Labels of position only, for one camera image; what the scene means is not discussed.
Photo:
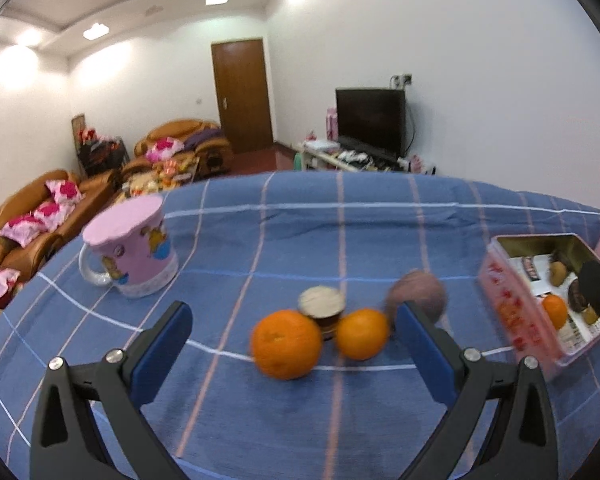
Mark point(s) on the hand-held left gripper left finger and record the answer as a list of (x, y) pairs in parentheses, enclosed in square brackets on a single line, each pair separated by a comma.
[(162, 355)]

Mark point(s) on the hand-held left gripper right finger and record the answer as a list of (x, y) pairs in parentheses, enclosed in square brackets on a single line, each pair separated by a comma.
[(425, 355)]

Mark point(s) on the dark brown round fruit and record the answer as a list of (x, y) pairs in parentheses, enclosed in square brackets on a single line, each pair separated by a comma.
[(576, 294)]

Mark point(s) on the small yellow fruit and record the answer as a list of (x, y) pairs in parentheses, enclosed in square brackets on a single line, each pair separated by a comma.
[(590, 316)]

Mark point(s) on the yellow-brown fruit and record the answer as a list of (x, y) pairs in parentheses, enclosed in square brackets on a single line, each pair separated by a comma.
[(558, 272)]

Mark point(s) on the orange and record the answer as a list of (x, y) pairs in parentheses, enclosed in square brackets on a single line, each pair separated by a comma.
[(362, 334), (555, 310), (286, 344)]

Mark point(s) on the pink tin box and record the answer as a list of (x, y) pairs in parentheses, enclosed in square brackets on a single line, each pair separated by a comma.
[(510, 310)]

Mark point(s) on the round purple-brown fruit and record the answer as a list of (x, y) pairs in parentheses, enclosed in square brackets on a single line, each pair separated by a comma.
[(420, 292)]

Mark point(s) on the pink cartoon mug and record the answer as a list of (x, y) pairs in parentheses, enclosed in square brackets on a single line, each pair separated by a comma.
[(130, 250)]

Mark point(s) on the small brown cylinder cake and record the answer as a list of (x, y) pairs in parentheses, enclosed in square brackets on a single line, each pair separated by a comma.
[(320, 302)]

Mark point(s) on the blue plaid tablecloth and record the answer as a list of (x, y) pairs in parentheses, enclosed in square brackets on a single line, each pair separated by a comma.
[(280, 240)]

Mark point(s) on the coffee table with snacks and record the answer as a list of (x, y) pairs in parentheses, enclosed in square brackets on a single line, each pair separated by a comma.
[(162, 175)]

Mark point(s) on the pink white plastic bag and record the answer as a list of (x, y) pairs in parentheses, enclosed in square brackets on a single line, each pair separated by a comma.
[(417, 162)]

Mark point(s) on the brown leather sofa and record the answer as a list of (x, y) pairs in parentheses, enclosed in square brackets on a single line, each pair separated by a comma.
[(25, 195)]

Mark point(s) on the dark pile of bags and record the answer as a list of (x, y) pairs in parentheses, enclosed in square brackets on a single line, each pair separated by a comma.
[(102, 152)]

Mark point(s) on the purple blanket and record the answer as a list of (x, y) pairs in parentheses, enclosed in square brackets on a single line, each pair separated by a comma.
[(202, 138)]

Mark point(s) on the white television stand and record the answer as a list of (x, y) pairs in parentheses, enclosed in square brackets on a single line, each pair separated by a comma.
[(320, 161)]

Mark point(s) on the brown leather armchair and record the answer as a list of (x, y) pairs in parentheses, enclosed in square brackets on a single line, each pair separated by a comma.
[(180, 126)]

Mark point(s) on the white flat box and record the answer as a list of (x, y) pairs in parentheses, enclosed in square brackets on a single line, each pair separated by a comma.
[(321, 146)]

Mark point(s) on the leaning framed picture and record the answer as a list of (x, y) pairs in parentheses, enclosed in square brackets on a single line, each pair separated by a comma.
[(78, 130)]

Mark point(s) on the black television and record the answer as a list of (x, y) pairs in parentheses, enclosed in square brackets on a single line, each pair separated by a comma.
[(370, 120)]

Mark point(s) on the brown wooden door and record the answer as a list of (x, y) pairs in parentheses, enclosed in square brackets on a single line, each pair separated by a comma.
[(242, 100)]

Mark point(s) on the wall power socket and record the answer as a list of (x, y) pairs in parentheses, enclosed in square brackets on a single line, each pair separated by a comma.
[(401, 80)]

